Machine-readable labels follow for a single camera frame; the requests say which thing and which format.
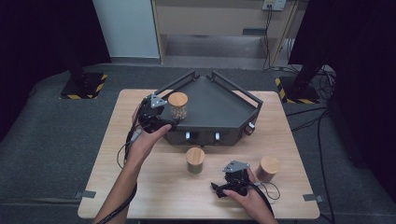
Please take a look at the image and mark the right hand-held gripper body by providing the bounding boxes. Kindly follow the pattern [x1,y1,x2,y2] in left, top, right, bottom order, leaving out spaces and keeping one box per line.
[221,160,252,198]

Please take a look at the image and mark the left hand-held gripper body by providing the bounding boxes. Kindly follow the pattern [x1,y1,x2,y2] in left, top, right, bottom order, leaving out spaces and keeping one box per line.
[135,92,168,134]

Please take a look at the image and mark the glass jar of white beans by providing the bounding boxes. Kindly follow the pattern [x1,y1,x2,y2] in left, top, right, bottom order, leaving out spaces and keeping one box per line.
[167,91,190,121]

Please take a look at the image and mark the glass jar of brown beans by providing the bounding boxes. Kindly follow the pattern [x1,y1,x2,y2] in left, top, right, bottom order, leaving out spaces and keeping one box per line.
[255,155,282,184]

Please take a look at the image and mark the glass jar of green beans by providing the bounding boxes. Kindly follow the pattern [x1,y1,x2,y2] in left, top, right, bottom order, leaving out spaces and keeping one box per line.
[185,147,206,175]

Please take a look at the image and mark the black corner shelf rack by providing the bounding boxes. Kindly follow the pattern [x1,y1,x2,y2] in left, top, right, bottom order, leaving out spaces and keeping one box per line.
[152,70,264,147]

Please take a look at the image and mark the person's right hand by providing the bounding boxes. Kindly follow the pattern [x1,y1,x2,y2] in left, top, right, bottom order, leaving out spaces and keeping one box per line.
[222,167,276,224]

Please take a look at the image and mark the person's left hand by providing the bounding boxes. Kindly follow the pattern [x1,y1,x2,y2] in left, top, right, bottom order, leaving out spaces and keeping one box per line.
[125,106,173,168]

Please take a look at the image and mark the black stand with striped base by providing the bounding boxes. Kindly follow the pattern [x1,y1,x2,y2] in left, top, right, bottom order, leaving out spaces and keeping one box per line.
[59,52,109,101]
[274,57,321,105]

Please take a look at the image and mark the grey tape piece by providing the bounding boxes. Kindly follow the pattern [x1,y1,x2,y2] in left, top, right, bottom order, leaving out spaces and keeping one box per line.
[73,189,97,200]
[302,193,325,203]

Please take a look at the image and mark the white cabinet panel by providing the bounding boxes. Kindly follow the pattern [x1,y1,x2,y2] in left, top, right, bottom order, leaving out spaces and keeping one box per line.
[92,0,161,59]

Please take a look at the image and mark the black curtain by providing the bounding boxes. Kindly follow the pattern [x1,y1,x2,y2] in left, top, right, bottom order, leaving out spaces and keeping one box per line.
[288,0,396,195]
[0,0,112,141]

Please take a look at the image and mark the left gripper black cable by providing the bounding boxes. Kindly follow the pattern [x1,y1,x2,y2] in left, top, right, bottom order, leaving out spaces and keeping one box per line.
[95,122,144,224]

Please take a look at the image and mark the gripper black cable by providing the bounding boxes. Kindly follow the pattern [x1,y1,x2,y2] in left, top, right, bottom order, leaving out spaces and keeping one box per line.
[248,181,281,217]
[95,122,144,224]

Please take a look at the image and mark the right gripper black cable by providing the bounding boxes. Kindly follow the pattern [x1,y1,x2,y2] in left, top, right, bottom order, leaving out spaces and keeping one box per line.
[248,181,281,217]

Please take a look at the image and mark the long black floor cable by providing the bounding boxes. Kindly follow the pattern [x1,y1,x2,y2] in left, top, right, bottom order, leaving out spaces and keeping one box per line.
[317,108,336,224]

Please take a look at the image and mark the black power cable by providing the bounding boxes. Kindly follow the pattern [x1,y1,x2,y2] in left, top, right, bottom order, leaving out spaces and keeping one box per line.
[262,6,274,70]

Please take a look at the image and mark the floor cable bundle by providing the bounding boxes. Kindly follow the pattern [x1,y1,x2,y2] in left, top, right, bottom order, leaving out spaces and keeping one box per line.
[316,64,338,101]

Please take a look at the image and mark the white cables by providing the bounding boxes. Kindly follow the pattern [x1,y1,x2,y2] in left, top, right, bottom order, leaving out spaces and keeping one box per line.
[284,38,297,63]

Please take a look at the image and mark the white wall power socket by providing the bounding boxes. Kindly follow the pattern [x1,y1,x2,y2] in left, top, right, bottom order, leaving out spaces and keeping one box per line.
[262,0,288,12]

